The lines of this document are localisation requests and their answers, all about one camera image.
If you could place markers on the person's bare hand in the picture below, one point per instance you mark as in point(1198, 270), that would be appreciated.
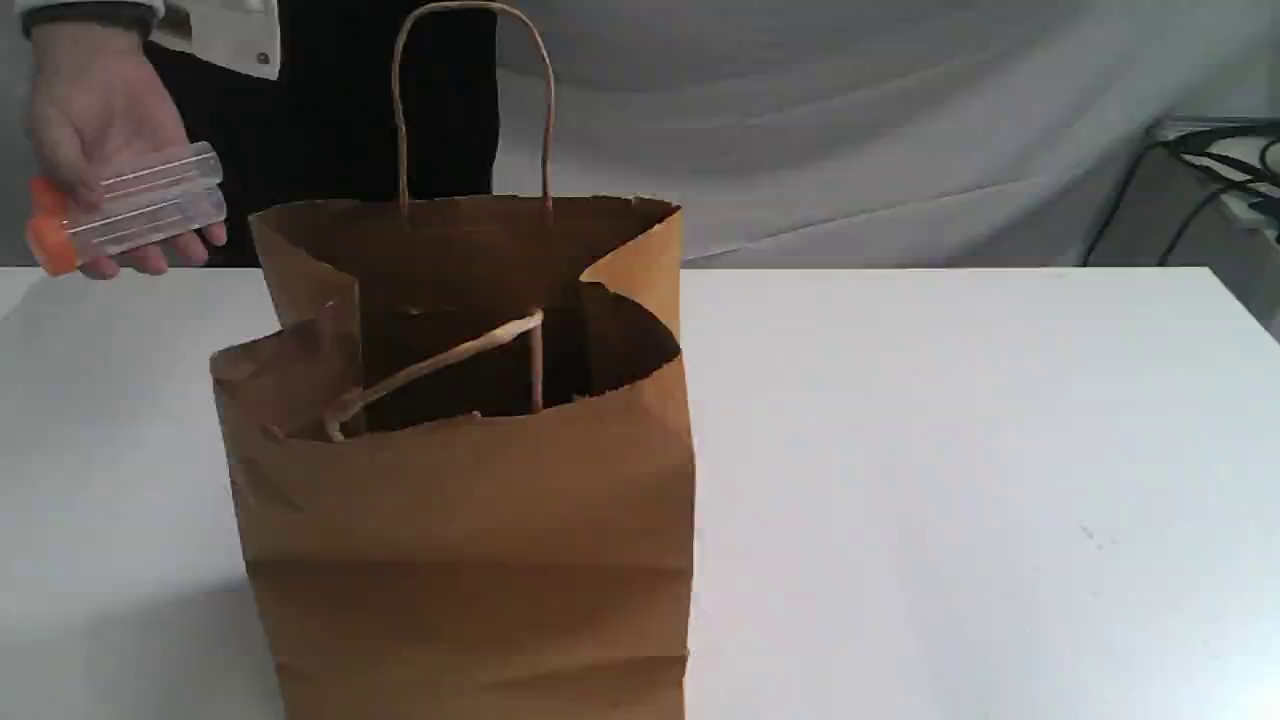
point(95, 104)

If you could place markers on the clear tube with orange cap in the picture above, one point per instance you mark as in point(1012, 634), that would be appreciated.
point(145, 201)

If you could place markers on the brown paper bag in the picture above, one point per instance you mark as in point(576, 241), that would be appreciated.
point(463, 468)

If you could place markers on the person in black and white clothing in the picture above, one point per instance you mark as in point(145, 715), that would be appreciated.
point(293, 95)

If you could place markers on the grey side table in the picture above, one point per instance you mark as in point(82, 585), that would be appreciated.
point(1200, 192)

